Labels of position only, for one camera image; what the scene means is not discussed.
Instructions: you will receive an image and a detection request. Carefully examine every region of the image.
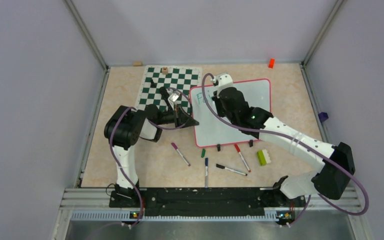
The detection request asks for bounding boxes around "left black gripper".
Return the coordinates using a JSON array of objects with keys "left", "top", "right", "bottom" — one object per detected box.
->
[{"left": 156, "top": 103, "right": 199, "bottom": 129}]

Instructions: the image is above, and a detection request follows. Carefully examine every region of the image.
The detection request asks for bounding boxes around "pink framed whiteboard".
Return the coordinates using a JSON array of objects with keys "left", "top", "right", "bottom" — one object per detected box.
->
[{"left": 189, "top": 78, "right": 272, "bottom": 148}]

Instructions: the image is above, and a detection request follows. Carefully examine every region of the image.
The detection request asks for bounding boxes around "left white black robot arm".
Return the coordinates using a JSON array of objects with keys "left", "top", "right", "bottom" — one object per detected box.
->
[{"left": 104, "top": 104, "right": 200, "bottom": 207}]

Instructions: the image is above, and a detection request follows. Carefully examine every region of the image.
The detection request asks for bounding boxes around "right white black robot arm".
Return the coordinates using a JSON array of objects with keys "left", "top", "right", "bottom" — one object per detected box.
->
[{"left": 211, "top": 86, "right": 355, "bottom": 206}]

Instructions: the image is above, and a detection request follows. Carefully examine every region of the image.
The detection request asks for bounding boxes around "right whiteboard stand foot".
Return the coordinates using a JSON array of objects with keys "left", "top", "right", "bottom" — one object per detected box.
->
[{"left": 248, "top": 139, "right": 254, "bottom": 148}]

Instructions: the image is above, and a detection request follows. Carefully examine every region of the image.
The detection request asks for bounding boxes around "black microphone grey head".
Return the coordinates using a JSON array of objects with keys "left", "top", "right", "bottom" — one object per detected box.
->
[{"left": 159, "top": 86, "right": 175, "bottom": 111}]

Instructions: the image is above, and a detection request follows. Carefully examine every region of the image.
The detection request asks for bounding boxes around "purple cap marker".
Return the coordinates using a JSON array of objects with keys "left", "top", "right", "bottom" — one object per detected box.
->
[{"left": 171, "top": 142, "right": 191, "bottom": 167}]

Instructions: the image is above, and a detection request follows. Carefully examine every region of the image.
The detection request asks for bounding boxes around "green white chess mat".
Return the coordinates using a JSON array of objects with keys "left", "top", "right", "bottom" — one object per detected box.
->
[{"left": 134, "top": 65, "right": 203, "bottom": 112}]

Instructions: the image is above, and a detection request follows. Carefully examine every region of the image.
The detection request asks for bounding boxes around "black chess piece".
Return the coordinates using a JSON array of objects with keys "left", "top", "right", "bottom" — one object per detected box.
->
[{"left": 150, "top": 79, "right": 157, "bottom": 88}]

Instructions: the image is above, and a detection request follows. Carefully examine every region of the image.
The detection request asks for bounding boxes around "red cap marker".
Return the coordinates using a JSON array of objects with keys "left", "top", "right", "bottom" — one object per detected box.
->
[{"left": 234, "top": 144, "right": 251, "bottom": 173}]

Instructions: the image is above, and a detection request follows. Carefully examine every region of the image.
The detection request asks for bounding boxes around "brown chess piece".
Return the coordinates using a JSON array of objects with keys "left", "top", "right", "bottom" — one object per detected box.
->
[{"left": 161, "top": 67, "right": 169, "bottom": 75}]

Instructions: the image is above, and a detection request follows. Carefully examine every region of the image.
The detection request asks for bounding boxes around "blue cap marker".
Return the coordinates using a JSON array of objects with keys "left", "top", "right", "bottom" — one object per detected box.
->
[{"left": 204, "top": 157, "right": 209, "bottom": 188}]

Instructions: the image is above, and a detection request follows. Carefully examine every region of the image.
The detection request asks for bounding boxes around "orange block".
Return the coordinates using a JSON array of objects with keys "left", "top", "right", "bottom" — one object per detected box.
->
[{"left": 268, "top": 58, "right": 276, "bottom": 69}]

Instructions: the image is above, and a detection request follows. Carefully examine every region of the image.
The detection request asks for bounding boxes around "lime green lego brick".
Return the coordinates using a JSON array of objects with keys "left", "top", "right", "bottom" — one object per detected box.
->
[{"left": 256, "top": 149, "right": 272, "bottom": 167}]

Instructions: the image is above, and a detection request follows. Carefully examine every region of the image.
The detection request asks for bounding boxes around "black cap marker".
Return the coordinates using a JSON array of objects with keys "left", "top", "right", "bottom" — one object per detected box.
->
[{"left": 216, "top": 163, "right": 248, "bottom": 176}]

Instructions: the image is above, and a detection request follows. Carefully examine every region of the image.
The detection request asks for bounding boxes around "wooden cork piece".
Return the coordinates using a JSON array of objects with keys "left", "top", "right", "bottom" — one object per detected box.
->
[{"left": 132, "top": 61, "right": 143, "bottom": 67}]

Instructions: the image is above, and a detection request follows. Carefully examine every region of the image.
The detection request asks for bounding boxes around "purple block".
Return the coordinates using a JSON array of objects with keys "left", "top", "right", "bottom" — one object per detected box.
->
[{"left": 318, "top": 112, "right": 329, "bottom": 123}]

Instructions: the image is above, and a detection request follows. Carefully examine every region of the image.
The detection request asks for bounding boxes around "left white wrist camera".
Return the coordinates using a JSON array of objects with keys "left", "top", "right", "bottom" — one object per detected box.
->
[{"left": 167, "top": 91, "right": 181, "bottom": 108}]

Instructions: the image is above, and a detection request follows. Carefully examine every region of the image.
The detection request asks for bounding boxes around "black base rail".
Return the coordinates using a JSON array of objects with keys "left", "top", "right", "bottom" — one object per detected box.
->
[{"left": 109, "top": 187, "right": 306, "bottom": 217}]

